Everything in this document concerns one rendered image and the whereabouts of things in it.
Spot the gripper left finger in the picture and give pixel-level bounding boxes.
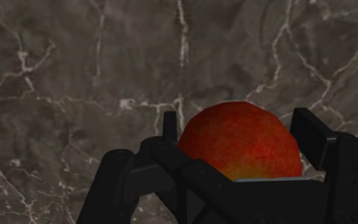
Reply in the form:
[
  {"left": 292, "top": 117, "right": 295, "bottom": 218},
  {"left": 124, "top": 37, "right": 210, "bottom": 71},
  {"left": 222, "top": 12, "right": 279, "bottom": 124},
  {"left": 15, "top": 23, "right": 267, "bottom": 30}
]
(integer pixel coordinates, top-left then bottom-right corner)
[{"left": 76, "top": 111, "right": 236, "bottom": 224}]

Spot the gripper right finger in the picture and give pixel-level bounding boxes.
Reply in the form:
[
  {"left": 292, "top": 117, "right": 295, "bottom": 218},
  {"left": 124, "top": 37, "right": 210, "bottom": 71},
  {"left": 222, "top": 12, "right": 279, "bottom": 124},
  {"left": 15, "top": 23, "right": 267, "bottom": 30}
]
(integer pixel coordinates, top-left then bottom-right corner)
[{"left": 289, "top": 107, "right": 358, "bottom": 224}]

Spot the red apple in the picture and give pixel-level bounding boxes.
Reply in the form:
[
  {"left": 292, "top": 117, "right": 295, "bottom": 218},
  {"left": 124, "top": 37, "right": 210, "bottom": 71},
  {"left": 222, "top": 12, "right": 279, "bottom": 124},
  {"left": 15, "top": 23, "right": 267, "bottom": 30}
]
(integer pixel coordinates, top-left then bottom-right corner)
[{"left": 177, "top": 101, "right": 303, "bottom": 181}]

